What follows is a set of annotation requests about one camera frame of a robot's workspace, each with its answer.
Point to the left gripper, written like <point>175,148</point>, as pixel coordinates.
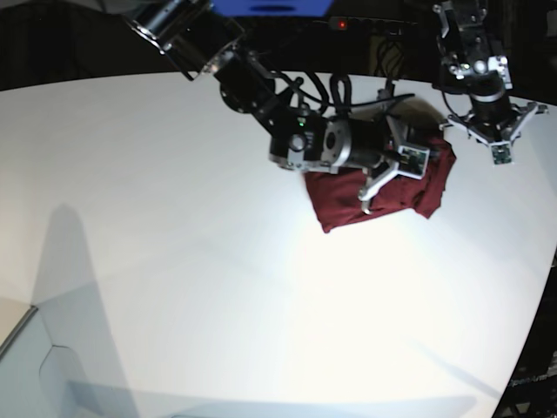
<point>495,124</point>

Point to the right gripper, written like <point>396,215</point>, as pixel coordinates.
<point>398,133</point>

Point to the dark red t-shirt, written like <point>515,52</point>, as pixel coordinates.
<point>334,196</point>

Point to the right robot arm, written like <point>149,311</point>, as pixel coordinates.
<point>308,134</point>

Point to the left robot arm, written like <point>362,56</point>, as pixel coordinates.
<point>478,63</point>

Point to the black power strip red light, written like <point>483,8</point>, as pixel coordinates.
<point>367,26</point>

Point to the blue box at top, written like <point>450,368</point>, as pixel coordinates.
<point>272,8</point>

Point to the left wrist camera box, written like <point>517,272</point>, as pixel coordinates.
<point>502,153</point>

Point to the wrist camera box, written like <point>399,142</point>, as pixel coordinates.
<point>502,153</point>
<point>413,160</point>

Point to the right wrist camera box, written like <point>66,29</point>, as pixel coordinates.
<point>413,160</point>

